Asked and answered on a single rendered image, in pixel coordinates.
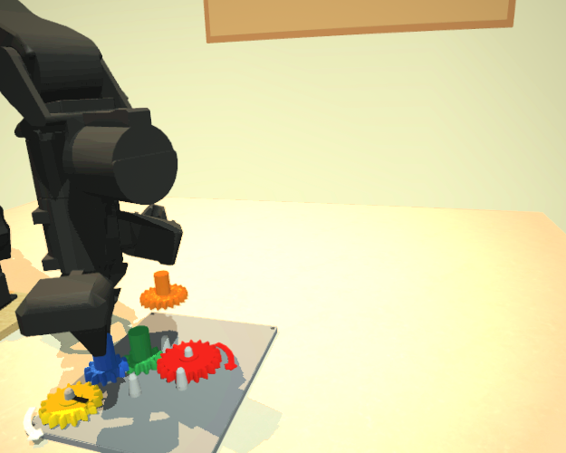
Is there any red gear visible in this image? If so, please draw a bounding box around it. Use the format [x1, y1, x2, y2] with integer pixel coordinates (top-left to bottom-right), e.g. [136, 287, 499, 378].
[157, 340, 221, 384]

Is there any orange gear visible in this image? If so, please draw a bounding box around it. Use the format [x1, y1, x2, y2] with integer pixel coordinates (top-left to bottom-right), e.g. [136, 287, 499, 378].
[140, 271, 187, 310]

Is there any white curved arrow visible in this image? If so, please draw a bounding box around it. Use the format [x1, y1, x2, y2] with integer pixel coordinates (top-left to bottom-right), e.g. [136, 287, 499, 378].
[23, 407, 43, 441]

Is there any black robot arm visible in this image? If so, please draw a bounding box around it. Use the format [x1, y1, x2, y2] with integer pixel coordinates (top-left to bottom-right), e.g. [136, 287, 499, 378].
[0, 0, 183, 265]

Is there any yellow gear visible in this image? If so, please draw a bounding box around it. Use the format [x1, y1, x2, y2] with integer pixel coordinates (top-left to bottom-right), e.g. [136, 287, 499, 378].
[38, 381, 103, 429]

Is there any green gear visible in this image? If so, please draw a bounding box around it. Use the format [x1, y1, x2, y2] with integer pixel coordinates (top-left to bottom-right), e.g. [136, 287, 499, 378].
[124, 325, 163, 376]

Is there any blue gear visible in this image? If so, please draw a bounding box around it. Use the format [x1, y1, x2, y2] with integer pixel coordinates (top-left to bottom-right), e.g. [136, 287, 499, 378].
[83, 333, 130, 387]

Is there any red curved arrow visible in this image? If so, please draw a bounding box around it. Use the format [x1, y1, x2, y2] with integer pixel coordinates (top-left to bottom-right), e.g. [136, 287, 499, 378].
[215, 342, 237, 371]

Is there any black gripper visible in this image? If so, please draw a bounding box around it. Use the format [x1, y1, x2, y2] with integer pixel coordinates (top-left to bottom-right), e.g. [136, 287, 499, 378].
[15, 194, 129, 357]

